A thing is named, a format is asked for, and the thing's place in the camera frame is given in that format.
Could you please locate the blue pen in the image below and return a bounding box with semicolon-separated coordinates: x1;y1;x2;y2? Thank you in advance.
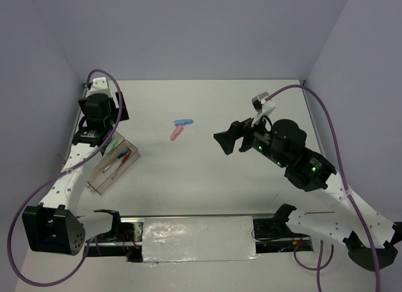
102;150;127;173

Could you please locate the clear brown three-compartment organizer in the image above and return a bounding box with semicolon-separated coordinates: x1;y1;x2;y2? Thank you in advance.
85;132;140;195

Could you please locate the red pen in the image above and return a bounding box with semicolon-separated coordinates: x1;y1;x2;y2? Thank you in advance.
111;148;133;180

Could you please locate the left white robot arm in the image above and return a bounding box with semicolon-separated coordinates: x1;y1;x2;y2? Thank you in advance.
22;91;123;256

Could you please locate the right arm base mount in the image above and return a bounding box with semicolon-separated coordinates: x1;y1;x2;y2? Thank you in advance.
251;204;313;254

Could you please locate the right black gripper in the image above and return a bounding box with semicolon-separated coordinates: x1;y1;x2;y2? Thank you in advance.
213;109;287;167

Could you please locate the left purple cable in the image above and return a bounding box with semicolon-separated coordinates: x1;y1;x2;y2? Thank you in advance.
6;68;123;287

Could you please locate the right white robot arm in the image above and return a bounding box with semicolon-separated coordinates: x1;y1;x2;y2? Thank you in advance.
214;119;401;271

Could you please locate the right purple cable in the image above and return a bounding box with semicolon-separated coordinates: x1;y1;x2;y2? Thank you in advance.
266;84;383;292

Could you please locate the blue translucent eraser case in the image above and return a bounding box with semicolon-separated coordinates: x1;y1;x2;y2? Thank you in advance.
174;119;193;126

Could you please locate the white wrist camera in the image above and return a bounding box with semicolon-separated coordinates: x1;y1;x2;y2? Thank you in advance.
251;92;276;127
85;77;112;97

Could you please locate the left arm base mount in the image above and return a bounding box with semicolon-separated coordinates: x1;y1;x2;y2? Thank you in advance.
84;209;144;262

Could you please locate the white base cover plate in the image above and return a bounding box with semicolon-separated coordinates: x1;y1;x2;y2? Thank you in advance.
142;216;259;262

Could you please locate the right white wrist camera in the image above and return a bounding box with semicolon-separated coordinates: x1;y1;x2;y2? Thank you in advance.
251;92;276;127

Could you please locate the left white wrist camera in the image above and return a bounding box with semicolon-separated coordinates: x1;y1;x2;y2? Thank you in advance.
85;77;112;97

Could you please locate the purple cable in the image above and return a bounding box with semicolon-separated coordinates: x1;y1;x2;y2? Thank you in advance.
266;84;383;292
6;68;123;287

